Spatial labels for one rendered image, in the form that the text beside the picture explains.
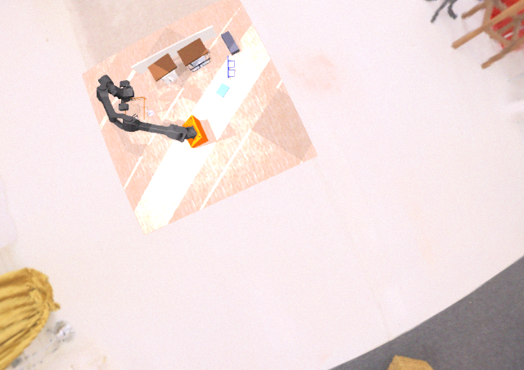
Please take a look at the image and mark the grey flat rectangular panel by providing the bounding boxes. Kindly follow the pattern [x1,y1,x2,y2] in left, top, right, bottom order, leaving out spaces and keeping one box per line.
[132,26,216,74]

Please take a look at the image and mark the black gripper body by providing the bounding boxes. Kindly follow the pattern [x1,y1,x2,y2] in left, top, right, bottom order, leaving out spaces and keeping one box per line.
[117,80,130,111]

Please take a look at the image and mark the dark-framed glasses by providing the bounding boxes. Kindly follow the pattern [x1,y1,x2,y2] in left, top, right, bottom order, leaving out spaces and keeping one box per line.
[189,58,210,73]

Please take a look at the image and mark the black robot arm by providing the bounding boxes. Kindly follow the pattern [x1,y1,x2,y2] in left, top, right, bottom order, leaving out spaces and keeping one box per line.
[96,74,197,142]

